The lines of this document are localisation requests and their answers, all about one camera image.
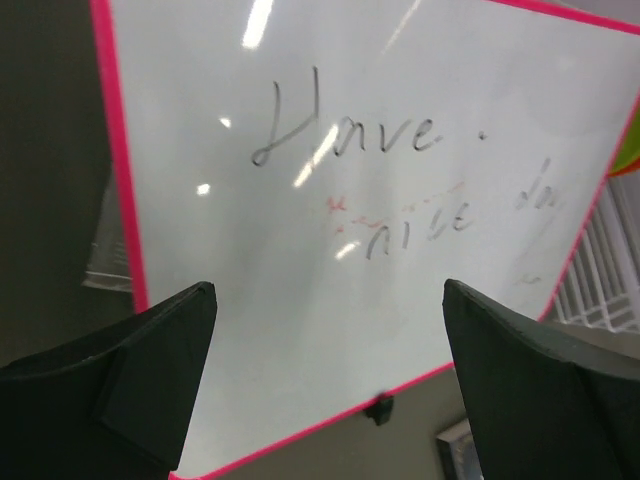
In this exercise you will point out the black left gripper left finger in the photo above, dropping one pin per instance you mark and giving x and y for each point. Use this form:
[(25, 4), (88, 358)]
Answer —
[(114, 404)]

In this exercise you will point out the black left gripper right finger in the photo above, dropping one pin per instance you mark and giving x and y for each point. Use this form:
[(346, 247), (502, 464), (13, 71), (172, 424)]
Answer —
[(541, 404)]

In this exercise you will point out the lime green plate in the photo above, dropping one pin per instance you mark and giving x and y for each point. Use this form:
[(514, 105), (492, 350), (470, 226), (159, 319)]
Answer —
[(626, 159)]

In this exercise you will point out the Tale of Two Cities book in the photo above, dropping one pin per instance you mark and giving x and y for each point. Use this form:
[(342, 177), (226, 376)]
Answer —
[(458, 453)]

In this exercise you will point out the black whiteboard stand foot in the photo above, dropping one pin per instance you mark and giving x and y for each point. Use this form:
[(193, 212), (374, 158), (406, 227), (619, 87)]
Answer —
[(381, 409)]

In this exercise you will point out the pink framed whiteboard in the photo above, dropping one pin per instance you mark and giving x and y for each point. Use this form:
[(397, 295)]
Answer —
[(328, 165)]

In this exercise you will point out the white wire dish rack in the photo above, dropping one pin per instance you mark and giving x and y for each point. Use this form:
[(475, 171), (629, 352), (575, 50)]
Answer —
[(601, 287)]

